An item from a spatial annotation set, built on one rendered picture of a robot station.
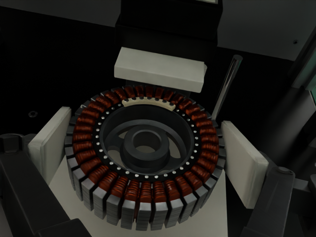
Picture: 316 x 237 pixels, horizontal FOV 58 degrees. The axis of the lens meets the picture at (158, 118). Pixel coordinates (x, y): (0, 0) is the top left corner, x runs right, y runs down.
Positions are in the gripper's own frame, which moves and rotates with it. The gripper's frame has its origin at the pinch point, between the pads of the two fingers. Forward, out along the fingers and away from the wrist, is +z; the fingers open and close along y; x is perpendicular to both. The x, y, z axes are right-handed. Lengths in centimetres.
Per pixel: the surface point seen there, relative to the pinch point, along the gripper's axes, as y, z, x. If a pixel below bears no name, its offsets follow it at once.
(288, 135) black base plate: 16.4, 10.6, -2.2
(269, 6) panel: 15.5, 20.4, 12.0
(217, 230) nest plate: 6.2, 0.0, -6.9
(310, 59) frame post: 19.8, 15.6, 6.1
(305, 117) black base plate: 19.6, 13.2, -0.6
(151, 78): -0.1, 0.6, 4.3
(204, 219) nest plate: 5.3, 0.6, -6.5
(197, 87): 3.0, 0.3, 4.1
